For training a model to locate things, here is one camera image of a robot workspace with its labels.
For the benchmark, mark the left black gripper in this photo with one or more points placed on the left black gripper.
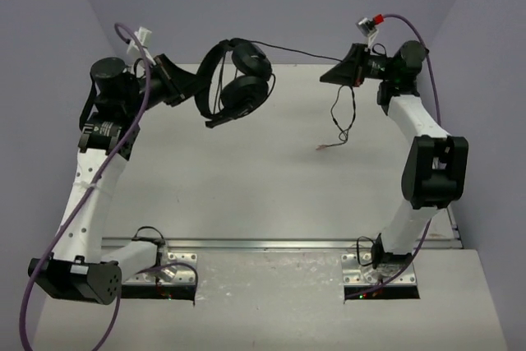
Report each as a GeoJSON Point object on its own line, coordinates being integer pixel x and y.
{"type": "Point", "coordinates": [168, 80]}

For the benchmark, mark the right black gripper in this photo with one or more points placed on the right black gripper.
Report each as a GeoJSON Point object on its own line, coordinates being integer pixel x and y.
{"type": "Point", "coordinates": [350, 72]}

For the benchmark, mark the black headset with microphone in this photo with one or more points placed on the black headset with microphone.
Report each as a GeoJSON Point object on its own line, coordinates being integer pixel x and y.
{"type": "Point", "coordinates": [245, 93]}

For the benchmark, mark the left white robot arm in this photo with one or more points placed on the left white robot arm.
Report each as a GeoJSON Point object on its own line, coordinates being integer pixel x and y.
{"type": "Point", "coordinates": [75, 268]}

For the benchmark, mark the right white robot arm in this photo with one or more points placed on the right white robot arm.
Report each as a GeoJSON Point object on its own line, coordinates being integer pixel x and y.
{"type": "Point", "coordinates": [435, 169]}

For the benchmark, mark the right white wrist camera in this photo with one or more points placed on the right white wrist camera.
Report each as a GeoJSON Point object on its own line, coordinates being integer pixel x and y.
{"type": "Point", "coordinates": [369, 28]}

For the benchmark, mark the aluminium rail front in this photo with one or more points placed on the aluminium rail front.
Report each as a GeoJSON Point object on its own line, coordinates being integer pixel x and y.
{"type": "Point", "coordinates": [273, 244]}

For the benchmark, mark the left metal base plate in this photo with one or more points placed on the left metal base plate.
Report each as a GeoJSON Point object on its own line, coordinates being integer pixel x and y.
{"type": "Point", "coordinates": [176, 268]}

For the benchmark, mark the metal base plate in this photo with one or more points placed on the metal base plate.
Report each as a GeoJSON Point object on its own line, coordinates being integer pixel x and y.
{"type": "Point", "coordinates": [359, 271]}
{"type": "Point", "coordinates": [176, 268]}

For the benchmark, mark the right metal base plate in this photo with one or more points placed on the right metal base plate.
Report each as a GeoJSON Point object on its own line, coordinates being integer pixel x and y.
{"type": "Point", "coordinates": [359, 271]}

